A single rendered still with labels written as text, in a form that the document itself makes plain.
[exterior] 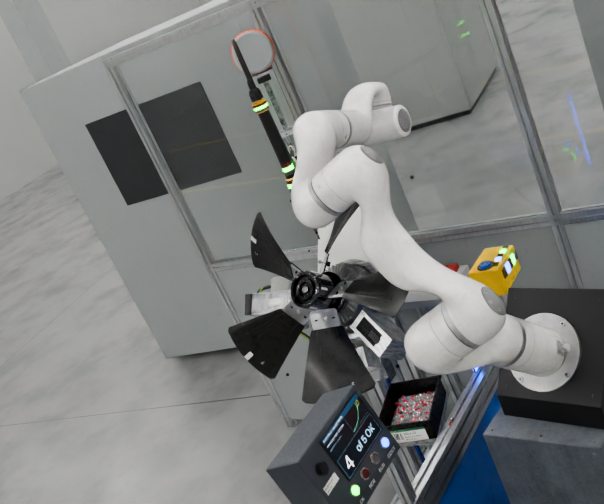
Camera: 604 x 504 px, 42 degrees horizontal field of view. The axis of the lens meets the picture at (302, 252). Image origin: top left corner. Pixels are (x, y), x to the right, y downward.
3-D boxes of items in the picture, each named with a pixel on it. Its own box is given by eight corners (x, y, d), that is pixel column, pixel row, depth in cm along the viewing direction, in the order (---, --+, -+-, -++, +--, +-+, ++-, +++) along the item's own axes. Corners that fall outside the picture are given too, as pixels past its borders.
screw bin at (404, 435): (397, 401, 246) (389, 383, 244) (448, 392, 239) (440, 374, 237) (383, 447, 228) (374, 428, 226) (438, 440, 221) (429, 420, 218)
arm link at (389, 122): (350, 113, 208) (357, 147, 209) (392, 101, 200) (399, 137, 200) (367, 111, 215) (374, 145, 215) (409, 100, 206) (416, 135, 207)
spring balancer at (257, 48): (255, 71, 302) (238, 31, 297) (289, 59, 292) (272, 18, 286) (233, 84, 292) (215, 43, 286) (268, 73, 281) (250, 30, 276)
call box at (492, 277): (494, 275, 260) (484, 247, 256) (523, 272, 254) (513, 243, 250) (477, 301, 248) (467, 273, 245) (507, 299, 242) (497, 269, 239)
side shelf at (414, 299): (390, 279, 323) (387, 273, 322) (470, 271, 300) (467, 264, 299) (364, 312, 306) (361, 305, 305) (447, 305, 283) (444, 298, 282)
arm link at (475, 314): (463, 351, 174) (521, 311, 166) (449, 373, 163) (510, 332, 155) (319, 177, 177) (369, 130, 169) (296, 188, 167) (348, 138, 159)
